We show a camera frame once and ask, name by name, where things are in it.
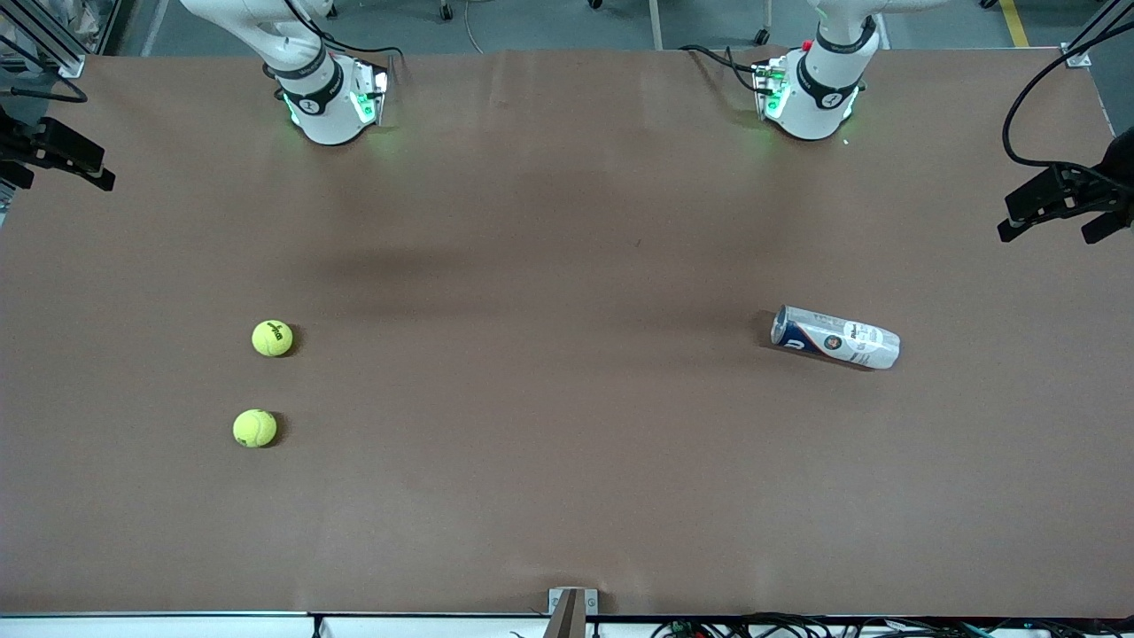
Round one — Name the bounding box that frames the aluminium frame post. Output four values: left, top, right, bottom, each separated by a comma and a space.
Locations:
1063, 0, 1134, 68
0, 0, 87, 79

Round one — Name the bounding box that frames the black base cable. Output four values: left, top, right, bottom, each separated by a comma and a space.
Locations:
680, 44, 767, 94
279, 0, 408, 89

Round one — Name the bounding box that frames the yellow tennis ball black logo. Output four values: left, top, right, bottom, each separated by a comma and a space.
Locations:
252, 320, 294, 358

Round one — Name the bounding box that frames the black left base cable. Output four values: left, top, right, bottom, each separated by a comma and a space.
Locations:
680, 44, 767, 94

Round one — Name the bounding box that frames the plain yellow tennis ball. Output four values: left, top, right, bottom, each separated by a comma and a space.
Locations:
233, 408, 278, 449

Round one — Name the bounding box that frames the tangled black cable bundle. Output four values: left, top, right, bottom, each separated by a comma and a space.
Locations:
651, 611, 1134, 638

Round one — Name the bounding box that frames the black right base cable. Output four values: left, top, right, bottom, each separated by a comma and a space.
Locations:
279, 0, 408, 89

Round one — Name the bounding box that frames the clear plastic tennis ball can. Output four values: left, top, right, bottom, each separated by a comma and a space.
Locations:
771, 305, 901, 371

